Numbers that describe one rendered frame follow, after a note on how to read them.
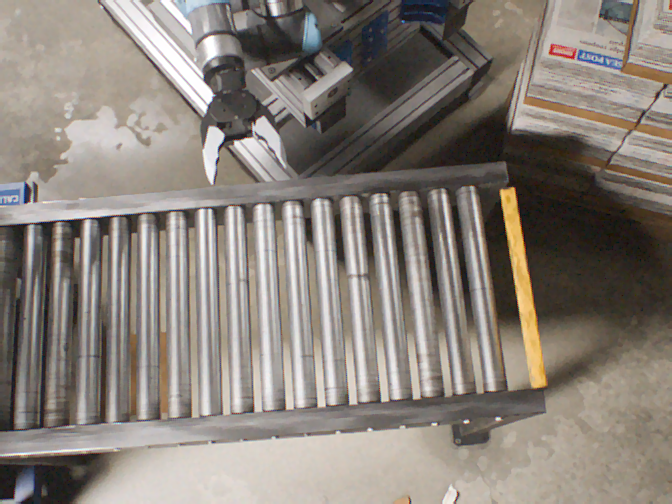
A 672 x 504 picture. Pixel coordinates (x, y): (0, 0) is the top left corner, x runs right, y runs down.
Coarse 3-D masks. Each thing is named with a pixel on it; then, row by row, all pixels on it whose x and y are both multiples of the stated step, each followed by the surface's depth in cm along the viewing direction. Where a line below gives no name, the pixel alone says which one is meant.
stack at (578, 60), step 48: (576, 0) 161; (624, 0) 160; (576, 48) 157; (624, 48) 156; (528, 96) 174; (576, 96) 168; (624, 96) 161; (576, 144) 189; (624, 144) 181; (528, 192) 224; (576, 192) 215; (624, 192) 206
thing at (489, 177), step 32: (160, 192) 153; (192, 192) 153; (224, 192) 152; (256, 192) 152; (288, 192) 152; (320, 192) 151; (352, 192) 151; (384, 192) 151; (480, 192) 155; (0, 224) 152; (32, 224) 152; (160, 224) 159; (192, 224) 161
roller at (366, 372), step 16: (352, 208) 150; (352, 224) 149; (352, 240) 148; (352, 256) 147; (352, 272) 146; (368, 272) 147; (352, 288) 145; (368, 288) 146; (352, 304) 144; (368, 304) 144; (352, 320) 144; (368, 320) 143; (352, 336) 143; (368, 336) 142; (352, 352) 143; (368, 352) 141; (368, 368) 140; (368, 384) 139; (368, 400) 138
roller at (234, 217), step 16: (240, 208) 152; (224, 224) 151; (240, 224) 150; (224, 240) 150; (240, 240) 149; (224, 256) 150; (240, 256) 148; (240, 272) 147; (240, 288) 146; (240, 304) 145; (240, 320) 144; (240, 336) 143; (240, 352) 142; (240, 368) 141; (240, 384) 140; (240, 400) 139
